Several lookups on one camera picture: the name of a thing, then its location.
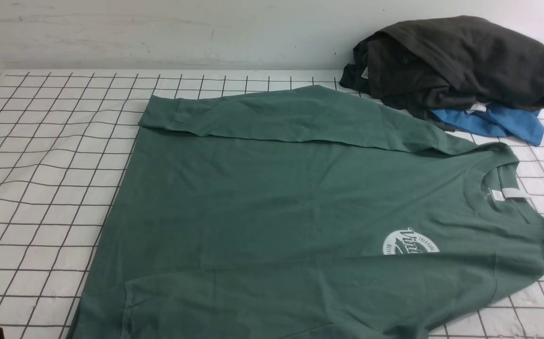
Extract green long-sleeve shirt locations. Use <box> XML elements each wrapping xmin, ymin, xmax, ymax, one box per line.
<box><xmin>68</xmin><ymin>86</ymin><xmax>544</xmax><ymax>339</ymax></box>

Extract white grid-pattern table cloth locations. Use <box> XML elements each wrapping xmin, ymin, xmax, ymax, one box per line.
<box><xmin>0</xmin><ymin>69</ymin><xmax>544</xmax><ymax>339</ymax></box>

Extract dark grey crumpled garment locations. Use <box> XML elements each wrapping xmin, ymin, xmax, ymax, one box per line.
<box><xmin>339</xmin><ymin>16</ymin><xmax>544</xmax><ymax>129</ymax></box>

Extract blue crumpled garment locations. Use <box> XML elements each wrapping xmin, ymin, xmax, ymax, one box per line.
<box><xmin>431</xmin><ymin>103</ymin><xmax>544</xmax><ymax>146</ymax></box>

